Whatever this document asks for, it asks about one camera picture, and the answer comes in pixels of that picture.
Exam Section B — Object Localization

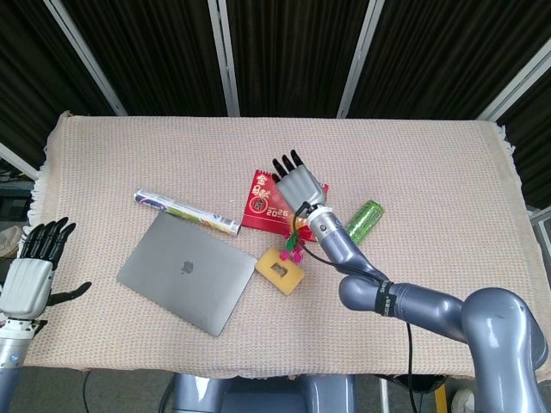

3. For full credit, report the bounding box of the beige fringed tablecloth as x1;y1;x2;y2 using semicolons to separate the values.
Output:
8;110;534;380

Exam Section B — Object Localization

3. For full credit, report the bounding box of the black velcro strap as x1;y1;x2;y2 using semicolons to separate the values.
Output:
372;279;397;320

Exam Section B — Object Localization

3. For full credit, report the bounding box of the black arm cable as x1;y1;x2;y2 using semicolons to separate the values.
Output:
292;200;419;413

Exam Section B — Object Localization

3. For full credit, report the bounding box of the green drink can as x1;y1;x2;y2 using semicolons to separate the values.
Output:
345;199;386;247

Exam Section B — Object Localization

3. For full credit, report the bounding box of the yellow sponge with hole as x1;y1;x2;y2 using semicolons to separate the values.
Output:
255;247;306;297

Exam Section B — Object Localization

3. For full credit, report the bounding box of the aluminium frame bar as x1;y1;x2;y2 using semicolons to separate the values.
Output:
337;0;386;118
0;141;40;182
528;206;551;236
42;0;127;116
207;0;241;117
477;40;551;124

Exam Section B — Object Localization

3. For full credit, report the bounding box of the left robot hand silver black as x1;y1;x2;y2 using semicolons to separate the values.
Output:
0;217;93;322

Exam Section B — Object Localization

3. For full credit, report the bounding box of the red desk calendar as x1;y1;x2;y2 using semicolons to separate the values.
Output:
240;169;331;243

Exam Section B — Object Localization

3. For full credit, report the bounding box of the grey robot torso base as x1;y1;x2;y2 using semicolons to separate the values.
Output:
171;373;358;413

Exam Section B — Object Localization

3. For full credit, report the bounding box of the grey equipment clutter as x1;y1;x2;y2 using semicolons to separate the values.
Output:
0;168;35;225

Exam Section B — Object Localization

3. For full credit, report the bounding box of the white shoe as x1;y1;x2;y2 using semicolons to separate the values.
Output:
0;225;25;260
449;389;474;413

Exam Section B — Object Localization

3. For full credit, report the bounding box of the printed wrap roll tube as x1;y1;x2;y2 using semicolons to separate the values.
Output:
133;187;241;237

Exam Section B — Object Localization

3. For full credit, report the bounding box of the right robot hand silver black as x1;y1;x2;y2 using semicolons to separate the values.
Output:
270;149;329;212

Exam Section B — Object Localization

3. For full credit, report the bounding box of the grey closed laptop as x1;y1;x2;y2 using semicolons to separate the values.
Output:
116;212;256;338

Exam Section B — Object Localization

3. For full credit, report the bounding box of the colourful feather shuttlecock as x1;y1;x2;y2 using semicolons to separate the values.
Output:
285;231;305;263

